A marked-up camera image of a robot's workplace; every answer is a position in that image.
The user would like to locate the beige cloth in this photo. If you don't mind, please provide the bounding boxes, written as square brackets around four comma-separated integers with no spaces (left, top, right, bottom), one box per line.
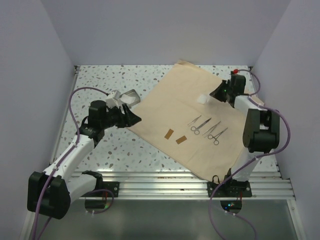
[130,60,246,181]

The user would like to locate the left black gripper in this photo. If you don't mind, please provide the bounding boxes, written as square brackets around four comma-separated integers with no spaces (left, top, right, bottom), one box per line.
[100,103,141,130]

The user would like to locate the brown plaster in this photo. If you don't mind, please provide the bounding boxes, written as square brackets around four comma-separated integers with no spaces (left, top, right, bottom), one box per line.
[176,135,187,145]
[164,129,174,140]

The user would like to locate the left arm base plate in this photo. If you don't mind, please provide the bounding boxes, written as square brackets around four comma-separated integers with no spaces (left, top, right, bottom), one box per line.
[83,181,120,198]

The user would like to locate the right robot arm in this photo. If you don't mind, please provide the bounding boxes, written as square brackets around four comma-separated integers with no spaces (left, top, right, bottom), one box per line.
[209,70,280,197]

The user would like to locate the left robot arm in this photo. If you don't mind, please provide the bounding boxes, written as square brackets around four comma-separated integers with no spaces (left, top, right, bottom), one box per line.
[27,100,142,220]

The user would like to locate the steel tweezers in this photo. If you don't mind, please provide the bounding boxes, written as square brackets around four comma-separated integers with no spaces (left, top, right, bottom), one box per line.
[202,121,221,136]
[187,115,202,126]

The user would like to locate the white gauze pad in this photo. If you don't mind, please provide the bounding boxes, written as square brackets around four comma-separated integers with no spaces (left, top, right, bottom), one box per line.
[120,94,136,105]
[196,94,210,105]

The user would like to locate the steel tweezers right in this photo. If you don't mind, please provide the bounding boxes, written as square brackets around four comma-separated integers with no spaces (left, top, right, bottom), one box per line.
[202,121,221,136]

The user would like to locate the steel forceps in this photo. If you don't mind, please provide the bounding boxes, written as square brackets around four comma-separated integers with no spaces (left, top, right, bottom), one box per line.
[207,128,228,146]

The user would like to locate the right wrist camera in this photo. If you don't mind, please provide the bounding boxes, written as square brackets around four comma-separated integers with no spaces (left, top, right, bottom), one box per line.
[230,69,240,76]

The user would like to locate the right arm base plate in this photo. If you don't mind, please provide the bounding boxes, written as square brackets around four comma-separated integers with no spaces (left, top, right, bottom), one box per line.
[206,175,253,198]

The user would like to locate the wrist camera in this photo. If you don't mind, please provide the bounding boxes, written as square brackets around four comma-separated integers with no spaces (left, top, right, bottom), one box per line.
[105,90,121,109]
[230,69,240,76]

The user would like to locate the metal tray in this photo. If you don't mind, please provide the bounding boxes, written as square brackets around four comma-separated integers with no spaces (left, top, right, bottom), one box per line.
[119,89,141,108]

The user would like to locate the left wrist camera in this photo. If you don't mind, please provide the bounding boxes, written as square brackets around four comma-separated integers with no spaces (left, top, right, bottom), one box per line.
[105,90,121,109]

